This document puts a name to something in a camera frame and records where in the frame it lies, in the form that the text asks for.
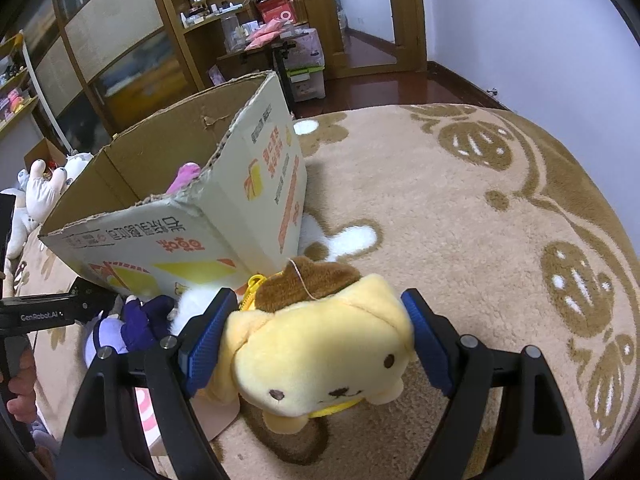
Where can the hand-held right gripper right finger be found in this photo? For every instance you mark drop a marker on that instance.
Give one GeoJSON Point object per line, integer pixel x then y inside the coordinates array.
{"type": "Point", "coordinates": [426, 342]}

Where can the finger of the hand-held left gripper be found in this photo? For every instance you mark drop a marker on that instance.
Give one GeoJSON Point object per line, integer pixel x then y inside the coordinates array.
{"type": "Point", "coordinates": [92, 300]}

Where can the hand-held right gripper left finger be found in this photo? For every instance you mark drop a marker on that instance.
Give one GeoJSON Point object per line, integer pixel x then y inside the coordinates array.
{"type": "Point", "coordinates": [207, 342]}

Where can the printed cardboard box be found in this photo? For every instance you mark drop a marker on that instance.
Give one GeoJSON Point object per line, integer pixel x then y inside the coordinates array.
{"type": "Point", "coordinates": [150, 240]}

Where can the yellow dog plush toy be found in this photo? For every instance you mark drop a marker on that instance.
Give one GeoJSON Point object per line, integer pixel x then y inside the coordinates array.
{"type": "Point", "coordinates": [320, 345]}

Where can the person's left hand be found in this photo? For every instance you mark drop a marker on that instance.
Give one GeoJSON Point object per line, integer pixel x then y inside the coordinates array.
{"type": "Point", "coordinates": [22, 390]}

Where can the fluffy white plush toy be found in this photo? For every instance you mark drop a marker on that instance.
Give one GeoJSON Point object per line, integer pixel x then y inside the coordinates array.
{"type": "Point", "coordinates": [192, 305]}

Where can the purple plush toy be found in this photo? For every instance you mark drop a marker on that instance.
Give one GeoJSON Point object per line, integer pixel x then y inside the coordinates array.
{"type": "Point", "coordinates": [142, 325]}

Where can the tan cardboard piece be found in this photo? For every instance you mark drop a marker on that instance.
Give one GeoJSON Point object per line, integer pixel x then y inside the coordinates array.
{"type": "Point", "coordinates": [215, 412]}

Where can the beige patterned rug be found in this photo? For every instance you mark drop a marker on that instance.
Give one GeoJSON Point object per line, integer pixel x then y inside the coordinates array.
{"type": "Point", "coordinates": [475, 240]}

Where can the white long-armed plush toy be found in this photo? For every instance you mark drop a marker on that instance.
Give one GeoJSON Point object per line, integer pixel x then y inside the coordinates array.
{"type": "Point", "coordinates": [42, 192]}

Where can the white round plush toy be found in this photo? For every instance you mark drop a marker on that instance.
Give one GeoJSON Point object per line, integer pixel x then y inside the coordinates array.
{"type": "Point", "coordinates": [79, 164]}

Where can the small brown cardboard box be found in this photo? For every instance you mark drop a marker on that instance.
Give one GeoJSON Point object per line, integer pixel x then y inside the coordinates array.
{"type": "Point", "coordinates": [44, 149]}

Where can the white pole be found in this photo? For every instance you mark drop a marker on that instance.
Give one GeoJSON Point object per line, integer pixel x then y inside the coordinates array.
{"type": "Point", "coordinates": [45, 100]}

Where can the wooden shelf with toys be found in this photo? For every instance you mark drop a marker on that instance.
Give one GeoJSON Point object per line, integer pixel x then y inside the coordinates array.
{"type": "Point", "coordinates": [15, 95]}

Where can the wooden glass-door cabinet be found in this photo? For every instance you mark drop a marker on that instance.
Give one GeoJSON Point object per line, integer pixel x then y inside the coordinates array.
{"type": "Point", "coordinates": [100, 35]}

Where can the clear plastic storage box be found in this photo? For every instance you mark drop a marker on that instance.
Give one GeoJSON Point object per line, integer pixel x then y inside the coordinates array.
{"type": "Point", "coordinates": [307, 86]}

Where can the black stand table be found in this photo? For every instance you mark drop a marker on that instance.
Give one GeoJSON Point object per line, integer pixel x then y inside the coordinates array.
{"type": "Point", "coordinates": [277, 62]}

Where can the wooden bookcase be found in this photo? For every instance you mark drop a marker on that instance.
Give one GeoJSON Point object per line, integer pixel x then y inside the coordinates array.
{"type": "Point", "coordinates": [210, 25]}

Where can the clear plastic jar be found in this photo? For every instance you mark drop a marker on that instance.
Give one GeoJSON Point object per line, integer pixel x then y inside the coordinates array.
{"type": "Point", "coordinates": [230, 32]}

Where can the pink packets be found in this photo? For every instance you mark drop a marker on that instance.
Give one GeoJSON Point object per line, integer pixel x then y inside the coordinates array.
{"type": "Point", "coordinates": [267, 32]}

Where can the red box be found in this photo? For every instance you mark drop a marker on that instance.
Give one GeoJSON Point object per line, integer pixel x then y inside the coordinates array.
{"type": "Point", "coordinates": [275, 9]}

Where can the wooden door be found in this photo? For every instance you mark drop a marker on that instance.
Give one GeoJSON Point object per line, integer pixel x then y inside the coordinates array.
{"type": "Point", "coordinates": [315, 5]}

